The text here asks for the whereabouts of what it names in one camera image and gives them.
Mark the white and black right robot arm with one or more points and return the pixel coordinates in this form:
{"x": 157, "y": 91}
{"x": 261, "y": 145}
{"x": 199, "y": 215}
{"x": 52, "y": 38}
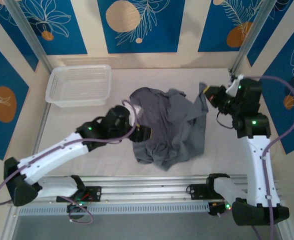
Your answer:
{"x": 258, "y": 162}

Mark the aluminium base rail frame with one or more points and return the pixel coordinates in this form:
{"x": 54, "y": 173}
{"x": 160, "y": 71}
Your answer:
{"x": 146, "y": 190}

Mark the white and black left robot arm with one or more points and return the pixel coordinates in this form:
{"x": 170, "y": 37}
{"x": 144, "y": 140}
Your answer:
{"x": 54, "y": 152}

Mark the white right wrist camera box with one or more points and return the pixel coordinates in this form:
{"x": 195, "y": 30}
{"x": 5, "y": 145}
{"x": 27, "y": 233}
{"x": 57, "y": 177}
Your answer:
{"x": 233, "y": 86}

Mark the black controller board green light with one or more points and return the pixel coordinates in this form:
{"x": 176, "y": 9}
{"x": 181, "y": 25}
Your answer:
{"x": 219, "y": 208}
{"x": 76, "y": 207}

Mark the white perforated plastic basket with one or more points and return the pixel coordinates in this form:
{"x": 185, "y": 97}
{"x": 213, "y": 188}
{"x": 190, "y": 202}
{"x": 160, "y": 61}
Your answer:
{"x": 79, "y": 85}

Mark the grey t-shirt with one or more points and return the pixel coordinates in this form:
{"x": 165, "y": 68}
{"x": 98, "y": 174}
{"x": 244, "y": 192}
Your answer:
{"x": 166, "y": 120}

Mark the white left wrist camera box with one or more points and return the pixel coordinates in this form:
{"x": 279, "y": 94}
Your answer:
{"x": 136, "y": 113}

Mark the aluminium corner post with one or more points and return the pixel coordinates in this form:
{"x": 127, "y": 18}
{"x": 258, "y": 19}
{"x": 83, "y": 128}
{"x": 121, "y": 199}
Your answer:
{"x": 252, "y": 32}
{"x": 31, "y": 37}

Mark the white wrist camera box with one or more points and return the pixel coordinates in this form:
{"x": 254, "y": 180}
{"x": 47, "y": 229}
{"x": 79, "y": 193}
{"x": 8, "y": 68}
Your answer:
{"x": 136, "y": 113}
{"x": 233, "y": 86}

